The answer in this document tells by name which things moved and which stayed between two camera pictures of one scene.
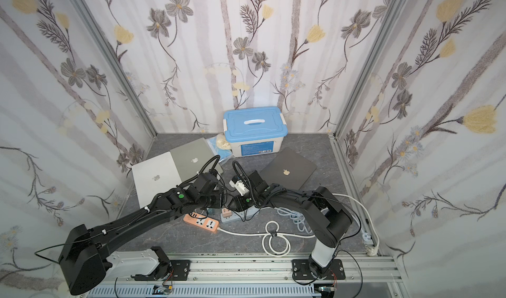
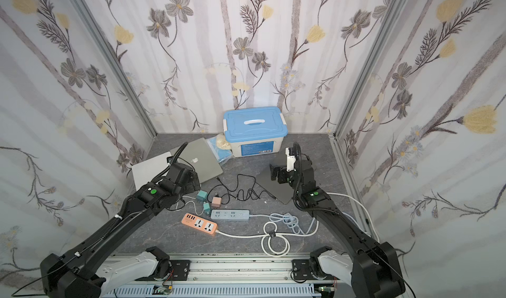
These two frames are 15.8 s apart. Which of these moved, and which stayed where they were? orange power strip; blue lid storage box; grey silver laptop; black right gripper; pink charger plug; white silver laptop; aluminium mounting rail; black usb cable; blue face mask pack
Moved: pink charger plug; black usb cable; black right gripper
Stayed: grey silver laptop; orange power strip; blue face mask pack; blue lid storage box; aluminium mounting rail; white silver laptop
